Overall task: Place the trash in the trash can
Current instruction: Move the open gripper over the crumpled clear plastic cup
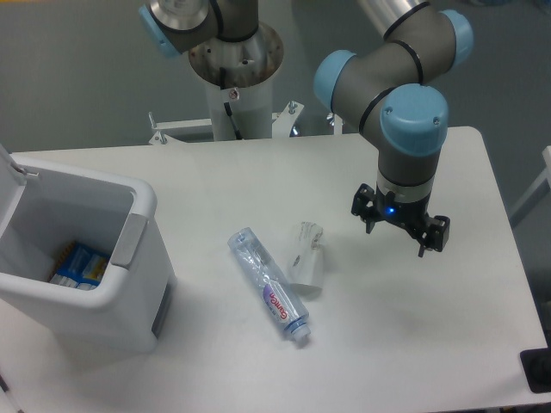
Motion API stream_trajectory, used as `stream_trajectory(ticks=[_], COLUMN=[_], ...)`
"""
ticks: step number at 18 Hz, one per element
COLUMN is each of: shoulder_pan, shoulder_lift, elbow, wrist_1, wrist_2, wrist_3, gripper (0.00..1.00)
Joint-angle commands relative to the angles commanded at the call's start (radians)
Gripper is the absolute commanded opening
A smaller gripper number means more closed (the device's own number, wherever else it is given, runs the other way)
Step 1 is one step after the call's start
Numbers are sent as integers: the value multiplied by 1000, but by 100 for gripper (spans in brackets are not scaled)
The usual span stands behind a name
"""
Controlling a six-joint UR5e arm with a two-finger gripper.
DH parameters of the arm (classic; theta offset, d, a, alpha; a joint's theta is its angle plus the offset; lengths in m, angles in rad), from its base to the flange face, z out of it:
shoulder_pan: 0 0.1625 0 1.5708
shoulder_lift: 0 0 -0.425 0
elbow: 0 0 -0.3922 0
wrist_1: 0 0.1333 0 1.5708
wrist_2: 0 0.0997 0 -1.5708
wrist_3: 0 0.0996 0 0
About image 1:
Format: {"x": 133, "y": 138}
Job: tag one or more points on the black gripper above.
{"x": 405, "y": 207}

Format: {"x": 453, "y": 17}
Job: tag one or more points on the clear plastic cup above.
{"x": 305, "y": 264}

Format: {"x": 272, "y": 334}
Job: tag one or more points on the clear plastic water bottle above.
{"x": 284, "y": 306}

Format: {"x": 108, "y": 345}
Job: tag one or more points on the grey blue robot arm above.
{"x": 386, "y": 96}

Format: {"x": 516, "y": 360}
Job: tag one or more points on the white trash can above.
{"x": 46, "y": 206}

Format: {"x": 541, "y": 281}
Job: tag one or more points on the black clamp at table edge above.
{"x": 536, "y": 366}

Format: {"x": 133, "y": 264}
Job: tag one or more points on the white metal frame bracket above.
{"x": 231, "y": 121}

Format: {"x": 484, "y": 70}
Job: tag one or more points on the white frame post right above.
{"x": 534, "y": 193}

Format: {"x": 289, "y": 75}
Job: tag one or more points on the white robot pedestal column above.
{"x": 241, "y": 72}

